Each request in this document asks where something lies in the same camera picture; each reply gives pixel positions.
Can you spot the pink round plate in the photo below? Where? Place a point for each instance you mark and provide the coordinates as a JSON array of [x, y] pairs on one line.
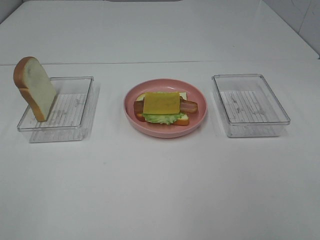
[[166, 85]]

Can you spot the left clear plastic tray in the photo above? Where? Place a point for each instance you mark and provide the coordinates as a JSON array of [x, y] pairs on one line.
[[71, 116]]

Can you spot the clear plastic tray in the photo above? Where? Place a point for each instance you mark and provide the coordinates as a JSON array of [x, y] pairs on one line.
[[248, 106], [71, 116]]

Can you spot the yellow cheese slice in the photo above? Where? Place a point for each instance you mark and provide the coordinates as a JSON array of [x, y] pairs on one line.
[[161, 103]]

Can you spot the green lettuce leaf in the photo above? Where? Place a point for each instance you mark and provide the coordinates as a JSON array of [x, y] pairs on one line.
[[179, 119]]

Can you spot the bread slice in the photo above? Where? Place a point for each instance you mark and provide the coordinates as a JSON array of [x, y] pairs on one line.
[[35, 86], [138, 116]]

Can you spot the bacon strip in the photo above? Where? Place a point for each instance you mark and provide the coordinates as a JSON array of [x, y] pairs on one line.
[[188, 107], [138, 107]]

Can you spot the right clear plastic tray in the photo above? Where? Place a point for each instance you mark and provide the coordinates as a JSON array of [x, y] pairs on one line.
[[248, 106]]

